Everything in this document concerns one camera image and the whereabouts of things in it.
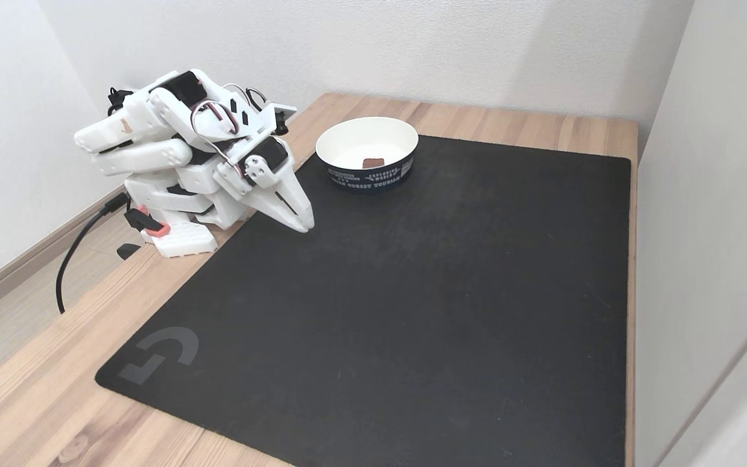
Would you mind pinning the red toy cube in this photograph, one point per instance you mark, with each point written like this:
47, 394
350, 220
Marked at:
373, 163

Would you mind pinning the white bowl navy band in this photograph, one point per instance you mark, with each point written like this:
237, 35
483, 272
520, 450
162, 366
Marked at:
347, 139

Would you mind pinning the black orange table clamp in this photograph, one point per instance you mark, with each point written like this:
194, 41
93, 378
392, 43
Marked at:
153, 227

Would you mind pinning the black power adapter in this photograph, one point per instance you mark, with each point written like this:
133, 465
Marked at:
117, 98

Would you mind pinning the black desk mat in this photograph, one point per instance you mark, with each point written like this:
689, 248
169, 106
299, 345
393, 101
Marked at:
412, 324

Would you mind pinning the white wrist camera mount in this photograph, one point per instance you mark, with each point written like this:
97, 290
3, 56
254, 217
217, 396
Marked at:
276, 109

